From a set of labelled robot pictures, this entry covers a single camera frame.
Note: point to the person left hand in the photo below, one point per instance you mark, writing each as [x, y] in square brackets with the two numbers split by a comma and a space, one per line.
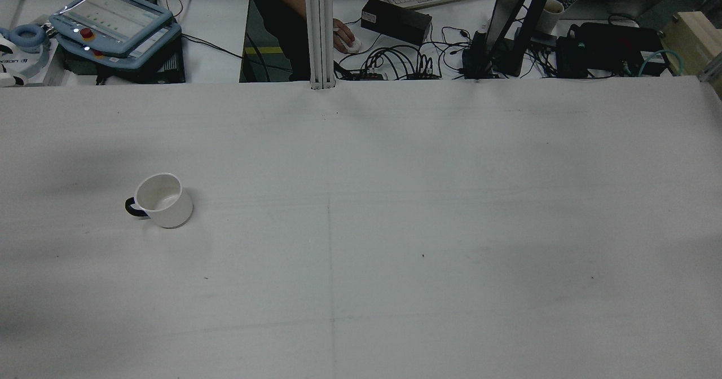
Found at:
[343, 34]

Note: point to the white paper cup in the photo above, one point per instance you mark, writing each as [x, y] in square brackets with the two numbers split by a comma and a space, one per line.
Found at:
[550, 18]

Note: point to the white computer mouse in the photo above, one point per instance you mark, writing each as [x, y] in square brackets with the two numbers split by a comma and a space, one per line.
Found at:
[355, 46]

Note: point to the black usb hub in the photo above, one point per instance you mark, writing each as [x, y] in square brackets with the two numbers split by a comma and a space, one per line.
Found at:
[375, 75]
[424, 75]

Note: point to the black box with label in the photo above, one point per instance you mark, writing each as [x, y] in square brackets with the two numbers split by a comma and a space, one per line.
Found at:
[395, 21]

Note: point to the black computer monitor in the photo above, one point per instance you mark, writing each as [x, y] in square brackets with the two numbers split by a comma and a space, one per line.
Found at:
[510, 7]

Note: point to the person in black clothes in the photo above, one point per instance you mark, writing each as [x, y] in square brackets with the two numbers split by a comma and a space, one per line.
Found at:
[276, 7]

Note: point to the grey laptop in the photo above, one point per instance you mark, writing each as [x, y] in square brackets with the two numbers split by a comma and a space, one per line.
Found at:
[620, 1]

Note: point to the black bag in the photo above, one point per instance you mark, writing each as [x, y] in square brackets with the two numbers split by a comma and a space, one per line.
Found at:
[615, 46]

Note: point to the grey blue teach pendant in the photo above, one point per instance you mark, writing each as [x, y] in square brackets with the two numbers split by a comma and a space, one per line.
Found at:
[113, 15]
[152, 43]

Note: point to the black controller box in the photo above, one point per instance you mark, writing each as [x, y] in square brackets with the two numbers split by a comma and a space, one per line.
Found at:
[141, 71]

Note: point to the wooden box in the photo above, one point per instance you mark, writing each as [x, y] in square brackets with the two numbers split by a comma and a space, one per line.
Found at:
[696, 40]

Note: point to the white printed box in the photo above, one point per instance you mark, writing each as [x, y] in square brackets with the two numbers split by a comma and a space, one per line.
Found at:
[34, 69]

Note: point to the aluminium extrusion post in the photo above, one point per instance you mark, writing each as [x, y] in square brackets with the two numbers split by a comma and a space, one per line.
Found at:
[320, 29]

